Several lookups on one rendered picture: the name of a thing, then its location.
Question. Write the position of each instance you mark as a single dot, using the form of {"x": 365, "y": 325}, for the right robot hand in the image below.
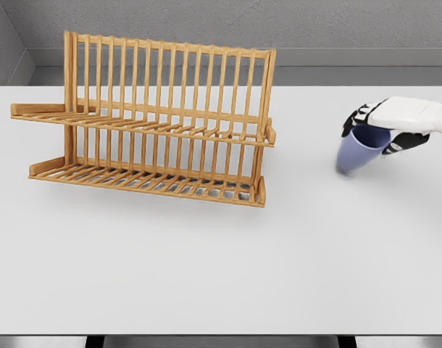
{"x": 396, "y": 114}

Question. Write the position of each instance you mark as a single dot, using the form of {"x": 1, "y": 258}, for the blue cup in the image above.
{"x": 357, "y": 154}

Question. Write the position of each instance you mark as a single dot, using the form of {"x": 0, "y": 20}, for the wooden two-tier dish rack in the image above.
{"x": 148, "y": 123}

